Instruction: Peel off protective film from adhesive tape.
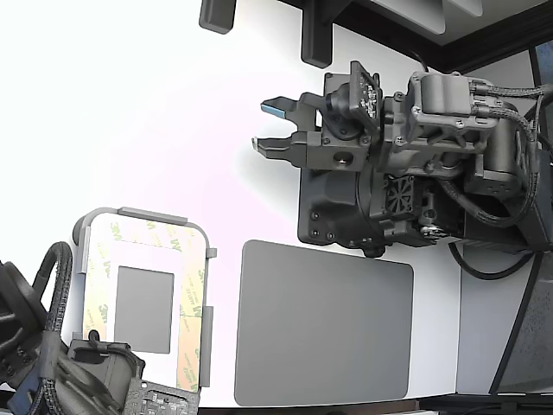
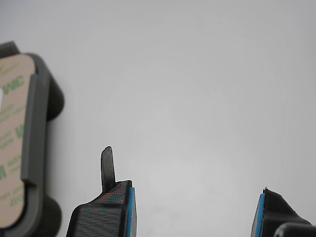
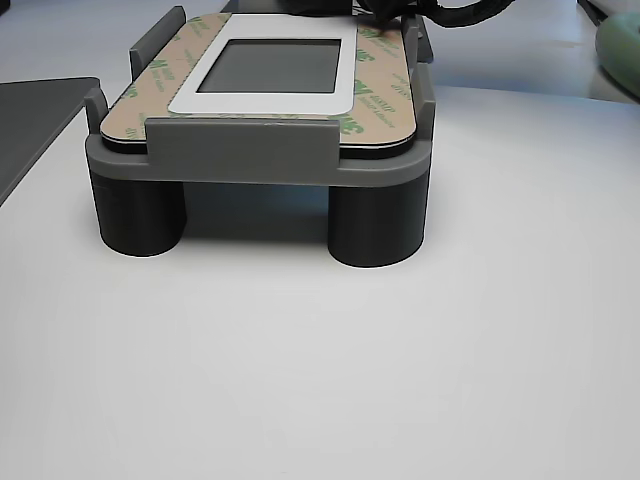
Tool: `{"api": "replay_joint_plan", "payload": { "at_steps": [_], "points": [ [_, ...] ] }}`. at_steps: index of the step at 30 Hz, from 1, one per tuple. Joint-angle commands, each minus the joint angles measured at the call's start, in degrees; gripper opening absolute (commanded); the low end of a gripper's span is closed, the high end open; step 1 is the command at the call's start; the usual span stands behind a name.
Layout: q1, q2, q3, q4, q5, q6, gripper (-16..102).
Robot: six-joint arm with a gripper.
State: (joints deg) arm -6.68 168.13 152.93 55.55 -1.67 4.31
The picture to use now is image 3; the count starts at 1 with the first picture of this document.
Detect tan adhesive liner film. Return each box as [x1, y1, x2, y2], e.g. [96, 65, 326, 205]
[99, 13, 419, 149]

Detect grey printed fixture with legs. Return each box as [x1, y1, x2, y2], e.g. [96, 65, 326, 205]
[83, 5, 437, 269]

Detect dark grey tray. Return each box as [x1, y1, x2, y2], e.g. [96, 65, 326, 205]
[0, 76, 101, 206]

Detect pale green round object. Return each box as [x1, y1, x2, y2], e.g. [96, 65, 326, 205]
[594, 12, 640, 106]

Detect black braided cable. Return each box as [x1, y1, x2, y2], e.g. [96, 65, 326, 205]
[349, 0, 519, 36]

